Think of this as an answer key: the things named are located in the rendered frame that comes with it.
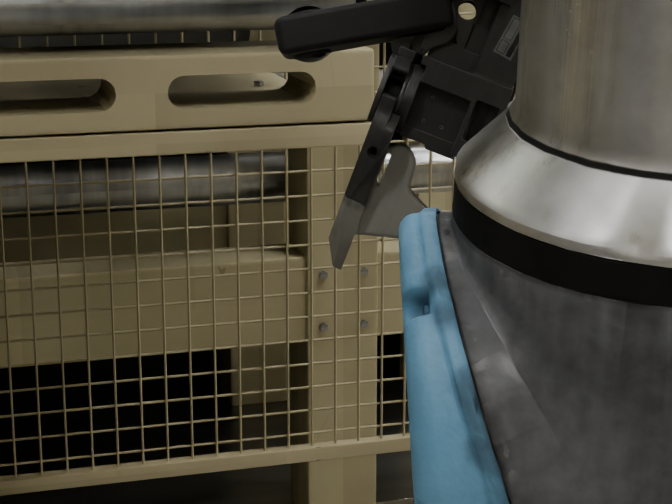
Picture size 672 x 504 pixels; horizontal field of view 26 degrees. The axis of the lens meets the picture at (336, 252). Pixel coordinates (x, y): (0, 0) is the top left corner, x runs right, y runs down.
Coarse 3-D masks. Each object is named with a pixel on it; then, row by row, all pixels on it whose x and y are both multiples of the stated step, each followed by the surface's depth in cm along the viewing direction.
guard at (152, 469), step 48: (384, 48) 171; (0, 192) 162; (336, 192) 173; (0, 240) 164; (384, 240) 177; (48, 288) 167; (288, 288) 175; (336, 288) 176; (288, 336) 176; (336, 336) 178; (96, 384) 171; (240, 384) 176; (288, 384) 177; (336, 384) 179; (96, 432) 172; (192, 432) 175; (240, 432) 177; (288, 432) 179; (336, 432) 181; (0, 480) 170; (48, 480) 171; (96, 480) 173
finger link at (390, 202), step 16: (400, 160) 94; (384, 176) 94; (400, 176) 94; (384, 192) 95; (400, 192) 95; (352, 208) 94; (368, 208) 95; (384, 208) 95; (400, 208) 95; (416, 208) 95; (336, 224) 95; (352, 224) 95; (368, 224) 95; (384, 224) 95; (336, 240) 96; (336, 256) 96
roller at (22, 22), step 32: (0, 0) 110; (32, 0) 111; (64, 0) 112; (96, 0) 112; (128, 0) 113; (160, 0) 114; (192, 0) 114; (224, 0) 115; (256, 0) 116; (288, 0) 116; (320, 0) 117; (352, 0) 118; (0, 32) 112; (32, 32) 112; (64, 32) 113; (96, 32) 114; (128, 32) 115; (160, 32) 116
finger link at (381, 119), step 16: (384, 96) 92; (384, 112) 92; (384, 128) 92; (368, 144) 92; (384, 144) 92; (368, 160) 92; (352, 176) 93; (368, 176) 93; (352, 192) 94; (368, 192) 94
